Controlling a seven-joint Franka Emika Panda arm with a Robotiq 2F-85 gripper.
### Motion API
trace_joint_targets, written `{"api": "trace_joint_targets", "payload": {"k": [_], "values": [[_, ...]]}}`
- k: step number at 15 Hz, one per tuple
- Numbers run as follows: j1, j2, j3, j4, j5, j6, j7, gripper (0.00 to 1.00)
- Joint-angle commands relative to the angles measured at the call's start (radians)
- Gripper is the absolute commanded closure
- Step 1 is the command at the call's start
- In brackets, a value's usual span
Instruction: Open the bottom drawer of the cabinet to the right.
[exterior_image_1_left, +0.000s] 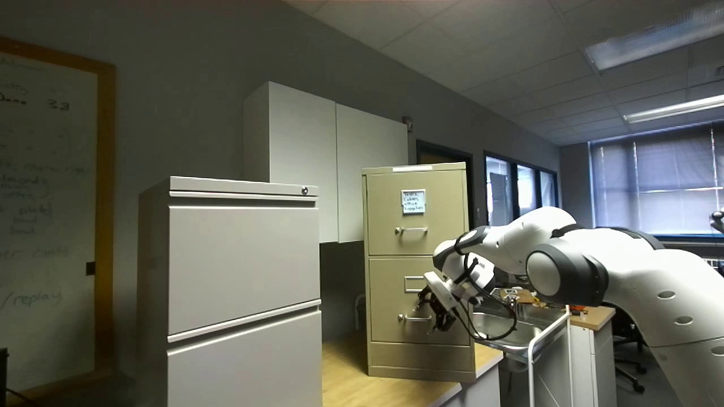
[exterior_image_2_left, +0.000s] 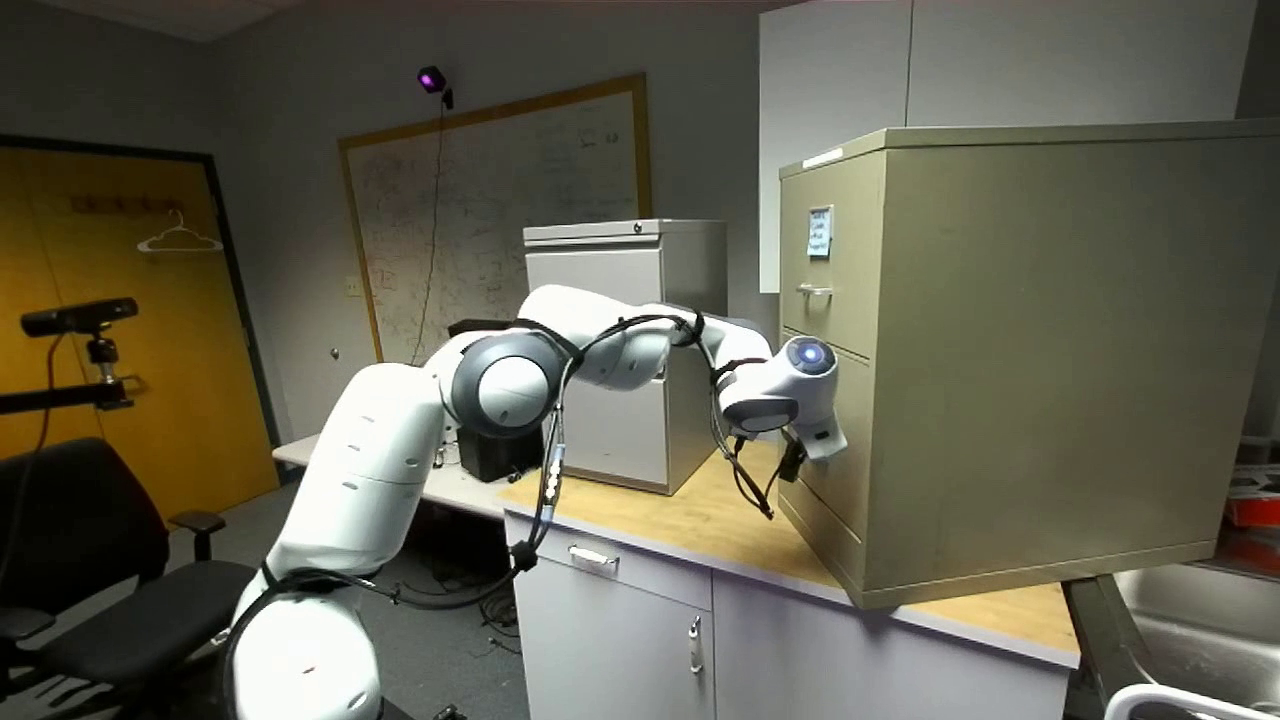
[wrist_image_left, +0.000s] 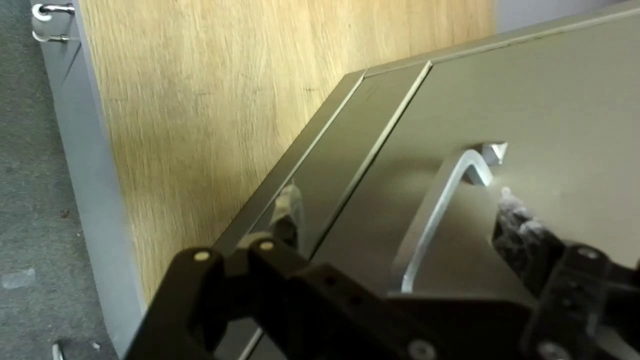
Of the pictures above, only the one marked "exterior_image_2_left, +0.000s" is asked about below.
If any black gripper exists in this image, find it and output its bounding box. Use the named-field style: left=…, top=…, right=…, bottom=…
left=776, top=436, right=811, bottom=489

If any beige plain file drawer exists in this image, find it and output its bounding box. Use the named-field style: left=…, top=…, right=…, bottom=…
left=776, top=322, right=879, bottom=600

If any beige labelled file drawer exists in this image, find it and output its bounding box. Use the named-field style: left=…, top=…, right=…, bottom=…
left=776, top=147, right=892, bottom=360

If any white drawer label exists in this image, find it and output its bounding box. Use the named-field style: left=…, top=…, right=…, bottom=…
left=804, top=199, right=839, bottom=263

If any lavender wood topped counter cabinet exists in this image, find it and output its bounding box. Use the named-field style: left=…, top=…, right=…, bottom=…
left=271, top=431, right=1085, bottom=720

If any grey metal file cabinet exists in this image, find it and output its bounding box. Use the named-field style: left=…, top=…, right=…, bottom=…
left=521, top=217, right=733, bottom=500

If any beige metal file cabinet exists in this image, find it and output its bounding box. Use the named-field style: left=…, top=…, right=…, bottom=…
left=776, top=116, right=1280, bottom=617

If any wood framed whiteboard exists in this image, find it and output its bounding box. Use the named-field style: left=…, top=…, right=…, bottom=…
left=334, top=69, right=654, bottom=370

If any steel sink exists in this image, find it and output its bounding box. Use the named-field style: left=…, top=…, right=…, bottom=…
left=1111, top=556, right=1280, bottom=717

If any red container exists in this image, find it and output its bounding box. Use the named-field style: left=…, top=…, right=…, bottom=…
left=1220, top=474, right=1280, bottom=580

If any white clothes hanger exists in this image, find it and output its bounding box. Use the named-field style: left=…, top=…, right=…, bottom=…
left=130, top=210, right=228, bottom=259

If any orange door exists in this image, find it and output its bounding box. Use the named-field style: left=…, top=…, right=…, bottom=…
left=0, top=130, right=282, bottom=528

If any black office chair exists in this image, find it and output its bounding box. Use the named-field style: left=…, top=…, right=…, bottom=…
left=0, top=436, right=261, bottom=720

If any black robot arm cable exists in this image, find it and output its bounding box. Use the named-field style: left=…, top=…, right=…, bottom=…
left=509, top=407, right=573, bottom=580

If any thin camera cable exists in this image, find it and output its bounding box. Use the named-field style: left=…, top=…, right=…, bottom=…
left=403, top=104, right=450, bottom=368

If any white wire rack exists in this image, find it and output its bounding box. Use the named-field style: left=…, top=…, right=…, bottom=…
left=1099, top=677, right=1280, bottom=720

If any white wall cabinet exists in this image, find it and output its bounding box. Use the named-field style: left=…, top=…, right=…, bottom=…
left=757, top=0, right=1265, bottom=301

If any purple lit camera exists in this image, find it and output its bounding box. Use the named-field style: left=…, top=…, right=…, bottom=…
left=412, top=59, right=460, bottom=113

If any black camera on stand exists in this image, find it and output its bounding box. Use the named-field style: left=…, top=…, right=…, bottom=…
left=0, top=293, right=151, bottom=419

